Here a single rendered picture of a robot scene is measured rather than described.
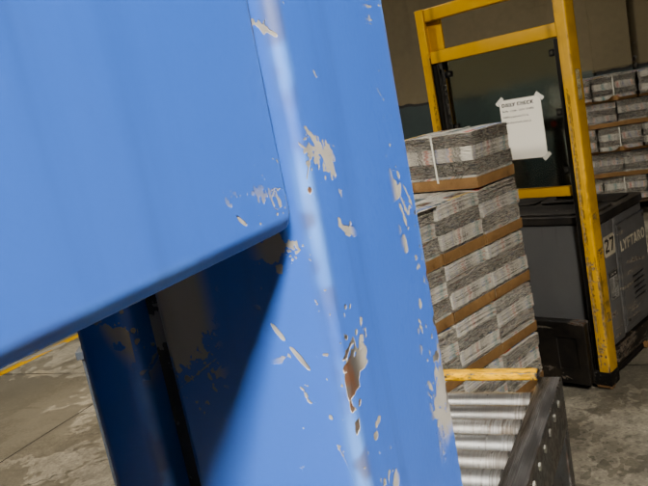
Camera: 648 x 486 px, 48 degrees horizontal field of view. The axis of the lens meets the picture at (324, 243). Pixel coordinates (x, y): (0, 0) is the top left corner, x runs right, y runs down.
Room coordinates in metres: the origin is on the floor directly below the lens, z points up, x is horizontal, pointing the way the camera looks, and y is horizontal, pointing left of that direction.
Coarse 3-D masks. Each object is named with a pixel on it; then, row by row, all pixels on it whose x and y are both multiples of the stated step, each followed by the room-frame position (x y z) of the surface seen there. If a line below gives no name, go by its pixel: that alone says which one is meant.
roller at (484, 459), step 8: (464, 456) 1.26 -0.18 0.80; (472, 456) 1.25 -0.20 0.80; (480, 456) 1.25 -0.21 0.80; (488, 456) 1.24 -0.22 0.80; (496, 456) 1.24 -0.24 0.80; (504, 456) 1.23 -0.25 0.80; (464, 464) 1.25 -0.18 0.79; (472, 464) 1.24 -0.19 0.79; (480, 464) 1.24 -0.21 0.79; (488, 464) 1.23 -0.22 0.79; (496, 464) 1.23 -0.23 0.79; (504, 464) 1.22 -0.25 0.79
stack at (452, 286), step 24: (456, 264) 2.67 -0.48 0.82; (480, 264) 2.78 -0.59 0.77; (432, 288) 2.55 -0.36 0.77; (456, 288) 2.65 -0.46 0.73; (480, 288) 2.75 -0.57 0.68; (480, 312) 2.73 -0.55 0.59; (456, 336) 2.62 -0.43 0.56; (480, 336) 2.72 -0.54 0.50; (456, 360) 2.59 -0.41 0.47; (480, 384) 2.68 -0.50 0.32; (504, 384) 2.80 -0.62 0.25
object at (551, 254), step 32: (544, 224) 3.36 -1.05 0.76; (576, 224) 3.25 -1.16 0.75; (608, 224) 3.24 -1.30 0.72; (640, 224) 3.49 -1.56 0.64; (544, 256) 3.39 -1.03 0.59; (576, 256) 3.27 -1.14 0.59; (608, 256) 3.22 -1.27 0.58; (640, 256) 3.46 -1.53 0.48; (544, 288) 3.40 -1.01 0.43; (576, 288) 3.28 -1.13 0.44; (608, 288) 3.19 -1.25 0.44; (640, 288) 3.45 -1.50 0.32; (640, 320) 3.42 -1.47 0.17
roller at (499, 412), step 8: (456, 408) 1.47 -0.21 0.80; (464, 408) 1.46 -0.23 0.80; (472, 408) 1.45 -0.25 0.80; (480, 408) 1.45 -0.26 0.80; (488, 408) 1.44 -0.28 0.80; (496, 408) 1.43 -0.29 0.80; (504, 408) 1.42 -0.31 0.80; (512, 408) 1.42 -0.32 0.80; (520, 408) 1.41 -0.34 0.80; (456, 416) 1.46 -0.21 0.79; (464, 416) 1.45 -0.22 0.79; (472, 416) 1.44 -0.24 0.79; (480, 416) 1.43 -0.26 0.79; (488, 416) 1.43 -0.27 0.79; (496, 416) 1.42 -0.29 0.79; (504, 416) 1.41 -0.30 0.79; (512, 416) 1.40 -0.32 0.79; (520, 416) 1.40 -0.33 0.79
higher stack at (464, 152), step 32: (480, 128) 2.88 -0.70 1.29; (416, 160) 3.02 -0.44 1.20; (448, 160) 2.90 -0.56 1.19; (480, 160) 2.85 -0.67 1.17; (512, 160) 3.01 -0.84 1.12; (448, 192) 2.91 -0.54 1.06; (480, 192) 2.82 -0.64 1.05; (512, 192) 2.98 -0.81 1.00; (512, 256) 2.94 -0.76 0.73; (512, 320) 2.89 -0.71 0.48; (512, 352) 2.85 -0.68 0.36; (512, 384) 2.83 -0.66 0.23
